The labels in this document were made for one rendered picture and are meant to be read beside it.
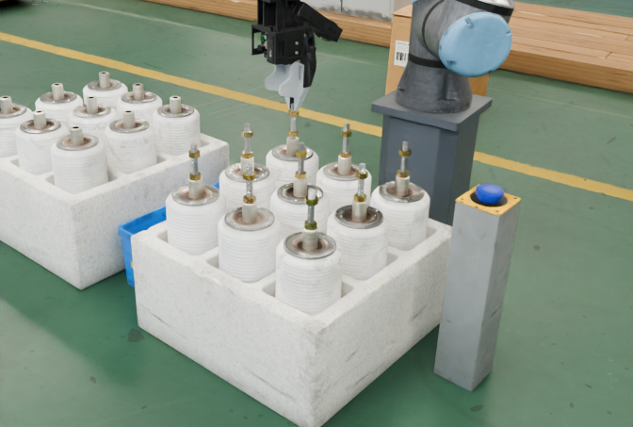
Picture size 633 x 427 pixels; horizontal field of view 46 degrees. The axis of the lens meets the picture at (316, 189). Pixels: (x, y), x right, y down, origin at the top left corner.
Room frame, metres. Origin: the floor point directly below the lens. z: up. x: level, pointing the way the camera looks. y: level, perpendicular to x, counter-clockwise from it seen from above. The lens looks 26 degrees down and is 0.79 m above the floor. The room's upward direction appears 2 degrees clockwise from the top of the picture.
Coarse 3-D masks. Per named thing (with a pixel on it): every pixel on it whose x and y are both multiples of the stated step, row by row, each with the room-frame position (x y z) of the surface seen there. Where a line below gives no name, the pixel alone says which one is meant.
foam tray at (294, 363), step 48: (144, 240) 1.04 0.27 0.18; (432, 240) 1.08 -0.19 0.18; (144, 288) 1.04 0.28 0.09; (192, 288) 0.96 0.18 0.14; (240, 288) 0.91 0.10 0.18; (384, 288) 0.94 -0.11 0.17; (432, 288) 1.06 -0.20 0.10; (192, 336) 0.97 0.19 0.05; (240, 336) 0.90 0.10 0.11; (288, 336) 0.84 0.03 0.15; (336, 336) 0.85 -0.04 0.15; (384, 336) 0.95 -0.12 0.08; (240, 384) 0.90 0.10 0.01; (288, 384) 0.84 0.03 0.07; (336, 384) 0.86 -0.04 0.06
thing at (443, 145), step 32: (384, 96) 1.45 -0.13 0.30; (480, 96) 1.47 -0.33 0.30; (384, 128) 1.41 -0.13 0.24; (416, 128) 1.36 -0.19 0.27; (448, 128) 1.32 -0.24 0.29; (384, 160) 1.40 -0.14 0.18; (416, 160) 1.36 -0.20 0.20; (448, 160) 1.34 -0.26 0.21; (448, 192) 1.34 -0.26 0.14; (448, 224) 1.35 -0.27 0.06
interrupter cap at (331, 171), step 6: (336, 162) 1.21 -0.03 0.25; (324, 168) 1.18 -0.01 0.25; (330, 168) 1.19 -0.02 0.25; (336, 168) 1.19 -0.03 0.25; (354, 168) 1.19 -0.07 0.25; (324, 174) 1.16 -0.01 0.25; (330, 174) 1.16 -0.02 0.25; (336, 174) 1.16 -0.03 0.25; (342, 174) 1.17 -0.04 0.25; (348, 174) 1.17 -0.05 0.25; (354, 174) 1.16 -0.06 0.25; (336, 180) 1.14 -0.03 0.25; (342, 180) 1.14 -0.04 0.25; (348, 180) 1.14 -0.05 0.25; (354, 180) 1.15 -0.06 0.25
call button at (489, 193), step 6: (480, 186) 0.97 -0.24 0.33; (486, 186) 0.98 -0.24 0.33; (492, 186) 0.98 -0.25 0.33; (480, 192) 0.95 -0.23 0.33; (486, 192) 0.95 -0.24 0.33; (492, 192) 0.95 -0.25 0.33; (498, 192) 0.95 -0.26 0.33; (480, 198) 0.96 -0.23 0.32; (486, 198) 0.95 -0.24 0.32; (492, 198) 0.95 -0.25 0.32; (498, 198) 0.95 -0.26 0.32
